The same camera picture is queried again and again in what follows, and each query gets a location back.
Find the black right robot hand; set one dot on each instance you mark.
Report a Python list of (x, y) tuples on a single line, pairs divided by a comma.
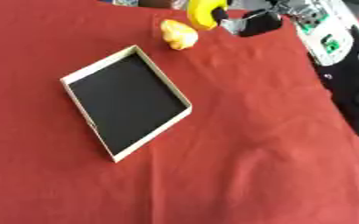
[(259, 22)]

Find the yellow toy banana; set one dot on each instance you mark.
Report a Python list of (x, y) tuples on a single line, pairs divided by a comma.
[(202, 13)]

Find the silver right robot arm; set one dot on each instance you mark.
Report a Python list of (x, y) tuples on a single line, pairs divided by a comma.
[(341, 58)]

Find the tan box with black inside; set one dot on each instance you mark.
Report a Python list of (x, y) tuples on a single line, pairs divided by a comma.
[(126, 102)]

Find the yellow toy fruit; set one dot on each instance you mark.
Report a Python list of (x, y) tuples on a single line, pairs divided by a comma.
[(178, 34)]

